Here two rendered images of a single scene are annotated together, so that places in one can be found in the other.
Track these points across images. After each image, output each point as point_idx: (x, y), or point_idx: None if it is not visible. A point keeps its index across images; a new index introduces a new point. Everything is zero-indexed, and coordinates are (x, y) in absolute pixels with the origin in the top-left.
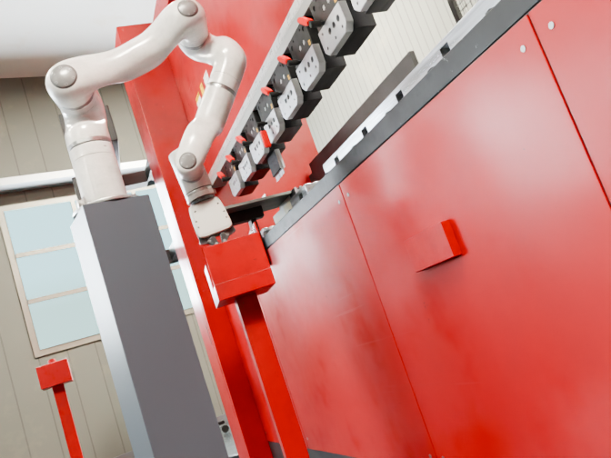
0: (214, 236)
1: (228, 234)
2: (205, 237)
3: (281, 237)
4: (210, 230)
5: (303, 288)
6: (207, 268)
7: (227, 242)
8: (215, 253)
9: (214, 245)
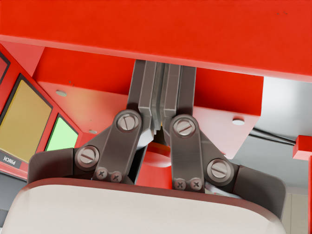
0: (177, 177)
1: (85, 147)
2: (244, 200)
3: (13, 172)
4: (182, 230)
5: (44, 46)
6: (256, 97)
7: (111, 39)
8: (249, 8)
9: (231, 57)
